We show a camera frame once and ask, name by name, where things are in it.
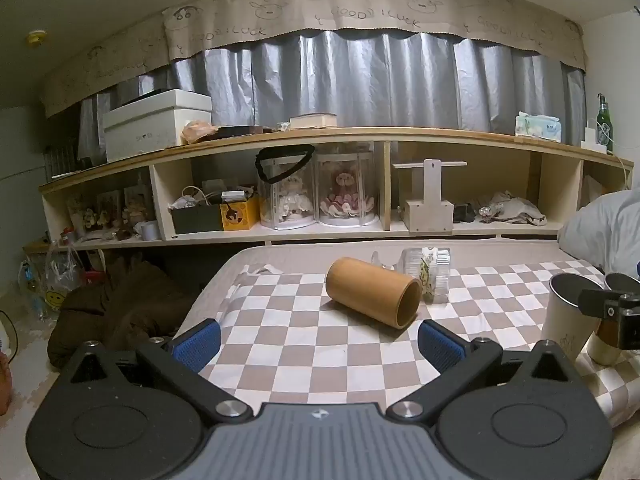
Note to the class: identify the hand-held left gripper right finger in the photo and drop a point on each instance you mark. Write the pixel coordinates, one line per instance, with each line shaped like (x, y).
(441, 344)

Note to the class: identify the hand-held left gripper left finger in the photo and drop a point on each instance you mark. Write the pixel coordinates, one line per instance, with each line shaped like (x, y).
(197, 346)

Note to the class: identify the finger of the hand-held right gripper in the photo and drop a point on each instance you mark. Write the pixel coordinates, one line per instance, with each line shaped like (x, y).
(602, 305)

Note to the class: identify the white cup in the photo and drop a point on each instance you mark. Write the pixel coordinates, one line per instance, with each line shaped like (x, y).
(562, 320)

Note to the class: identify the brown cardboard tube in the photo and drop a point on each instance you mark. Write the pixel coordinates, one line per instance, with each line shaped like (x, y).
(367, 287)

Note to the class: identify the clear plastic container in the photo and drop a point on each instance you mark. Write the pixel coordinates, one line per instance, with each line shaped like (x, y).
(432, 272)

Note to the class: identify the grey pillow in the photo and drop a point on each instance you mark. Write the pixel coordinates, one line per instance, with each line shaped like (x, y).
(605, 227)

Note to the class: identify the brown cloth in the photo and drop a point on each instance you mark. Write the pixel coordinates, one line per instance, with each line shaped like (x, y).
(125, 305)

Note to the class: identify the checkered blanket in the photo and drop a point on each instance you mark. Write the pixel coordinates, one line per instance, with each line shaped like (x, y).
(300, 310)

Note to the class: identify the silver tape roll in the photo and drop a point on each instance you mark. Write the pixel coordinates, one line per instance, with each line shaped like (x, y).
(151, 230)

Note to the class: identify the dark storage box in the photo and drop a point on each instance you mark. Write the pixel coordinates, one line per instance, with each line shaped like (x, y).
(196, 219)

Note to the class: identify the grey cloth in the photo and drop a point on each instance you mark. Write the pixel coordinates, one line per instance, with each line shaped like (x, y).
(515, 209)

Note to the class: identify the small black object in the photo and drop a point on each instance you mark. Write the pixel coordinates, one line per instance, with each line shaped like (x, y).
(464, 212)

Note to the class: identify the wooden stand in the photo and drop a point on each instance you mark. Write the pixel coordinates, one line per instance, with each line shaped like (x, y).
(429, 210)

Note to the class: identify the yellow box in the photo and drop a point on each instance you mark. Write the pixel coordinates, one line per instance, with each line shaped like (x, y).
(239, 215)

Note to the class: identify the clear smiley plastic bag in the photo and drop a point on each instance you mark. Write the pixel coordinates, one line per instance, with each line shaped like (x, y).
(62, 280)

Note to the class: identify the green glass bottle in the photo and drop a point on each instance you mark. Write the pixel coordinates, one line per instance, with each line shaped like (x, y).
(604, 122)

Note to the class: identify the tissue pack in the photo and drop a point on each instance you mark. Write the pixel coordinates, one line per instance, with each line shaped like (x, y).
(539, 127)

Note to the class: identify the orange plastic bag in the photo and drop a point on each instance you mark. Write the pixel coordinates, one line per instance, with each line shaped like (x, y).
(199, 131)

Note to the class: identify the dark flat tray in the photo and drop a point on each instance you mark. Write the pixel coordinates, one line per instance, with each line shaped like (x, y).
(245, 130)

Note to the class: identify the white cardboard box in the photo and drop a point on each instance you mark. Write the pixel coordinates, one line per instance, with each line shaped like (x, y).
(145, 127)

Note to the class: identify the wooden shelf unit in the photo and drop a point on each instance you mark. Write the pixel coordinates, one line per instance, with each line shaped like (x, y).
(350, 136)

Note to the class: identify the beige book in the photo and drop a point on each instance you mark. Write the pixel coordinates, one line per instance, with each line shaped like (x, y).
(313, 121)

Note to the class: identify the grey curtain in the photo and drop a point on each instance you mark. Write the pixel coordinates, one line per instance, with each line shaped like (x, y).
(360, 80)

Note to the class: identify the smoke detector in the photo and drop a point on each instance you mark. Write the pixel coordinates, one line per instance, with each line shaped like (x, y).
(37, 38)

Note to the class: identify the beige printed valance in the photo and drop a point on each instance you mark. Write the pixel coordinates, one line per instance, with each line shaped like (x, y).
(350, 5)

